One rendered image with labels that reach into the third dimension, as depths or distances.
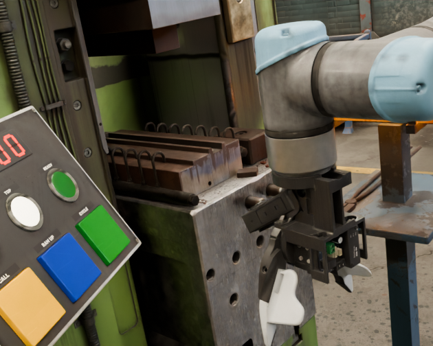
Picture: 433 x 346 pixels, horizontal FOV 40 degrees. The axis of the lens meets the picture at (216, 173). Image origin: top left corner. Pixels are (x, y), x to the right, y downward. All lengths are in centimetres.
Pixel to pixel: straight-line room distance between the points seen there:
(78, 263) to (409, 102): 50
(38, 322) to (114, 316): 63
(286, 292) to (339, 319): 179
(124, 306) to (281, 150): 84
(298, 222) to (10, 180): 40
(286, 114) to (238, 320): 82
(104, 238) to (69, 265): 9
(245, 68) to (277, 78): 99
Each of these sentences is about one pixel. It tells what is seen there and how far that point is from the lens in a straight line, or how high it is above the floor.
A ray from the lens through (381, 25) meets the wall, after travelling 909.
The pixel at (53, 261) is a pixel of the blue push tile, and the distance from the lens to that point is 81.
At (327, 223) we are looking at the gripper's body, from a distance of 64.
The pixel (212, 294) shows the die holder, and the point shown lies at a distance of 127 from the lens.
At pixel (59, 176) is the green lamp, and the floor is 110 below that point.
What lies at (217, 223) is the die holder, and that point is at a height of 86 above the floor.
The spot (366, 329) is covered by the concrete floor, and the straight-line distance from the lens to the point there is 241.
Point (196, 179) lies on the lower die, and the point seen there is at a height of 95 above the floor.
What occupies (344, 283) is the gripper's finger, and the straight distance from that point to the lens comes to 78.
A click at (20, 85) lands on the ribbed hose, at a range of 113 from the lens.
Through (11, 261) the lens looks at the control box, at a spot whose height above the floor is 105.
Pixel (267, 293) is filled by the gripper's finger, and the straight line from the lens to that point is 69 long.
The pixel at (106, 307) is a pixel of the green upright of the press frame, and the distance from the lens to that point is 135.
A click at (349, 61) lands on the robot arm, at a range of 56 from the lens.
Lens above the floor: 135
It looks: 18 degrees down
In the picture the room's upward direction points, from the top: 9 degrees counter-clockwise
